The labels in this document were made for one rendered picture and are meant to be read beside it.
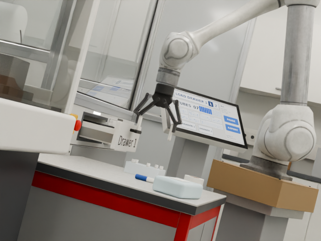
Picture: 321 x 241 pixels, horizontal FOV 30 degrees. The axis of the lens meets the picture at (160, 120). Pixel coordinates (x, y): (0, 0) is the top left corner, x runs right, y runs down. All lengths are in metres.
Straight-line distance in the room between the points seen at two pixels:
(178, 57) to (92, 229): 0.78
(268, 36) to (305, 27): 3.41
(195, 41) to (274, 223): 0.79
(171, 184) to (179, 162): 1.61
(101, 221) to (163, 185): 0.20
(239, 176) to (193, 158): 0.94
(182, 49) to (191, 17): 2.01
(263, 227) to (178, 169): 0.96
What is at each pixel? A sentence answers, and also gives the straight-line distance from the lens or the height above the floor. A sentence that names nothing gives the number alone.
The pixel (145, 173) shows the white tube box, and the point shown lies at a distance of 2.03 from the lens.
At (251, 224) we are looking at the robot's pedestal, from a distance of 2.39.
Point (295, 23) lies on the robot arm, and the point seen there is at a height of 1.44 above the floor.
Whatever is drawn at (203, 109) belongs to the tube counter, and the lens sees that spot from 3.27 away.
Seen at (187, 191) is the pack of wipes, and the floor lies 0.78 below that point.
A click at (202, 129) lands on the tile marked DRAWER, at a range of 3.17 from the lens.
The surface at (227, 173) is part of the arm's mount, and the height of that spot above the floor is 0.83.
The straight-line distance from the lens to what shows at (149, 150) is 4.09.
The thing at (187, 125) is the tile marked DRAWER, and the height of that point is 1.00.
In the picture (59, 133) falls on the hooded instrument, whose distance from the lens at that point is 1.49.
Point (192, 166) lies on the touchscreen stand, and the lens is 3.25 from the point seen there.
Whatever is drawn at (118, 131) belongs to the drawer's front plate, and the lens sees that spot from 2.22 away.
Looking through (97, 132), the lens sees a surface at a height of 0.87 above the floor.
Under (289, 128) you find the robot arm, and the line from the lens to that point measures 2.18.
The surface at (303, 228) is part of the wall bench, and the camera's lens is 5.14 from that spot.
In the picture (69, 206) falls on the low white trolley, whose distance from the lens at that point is 1.67.
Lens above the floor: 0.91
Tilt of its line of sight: 2 degrees up
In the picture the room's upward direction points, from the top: 14 degrees clockwise
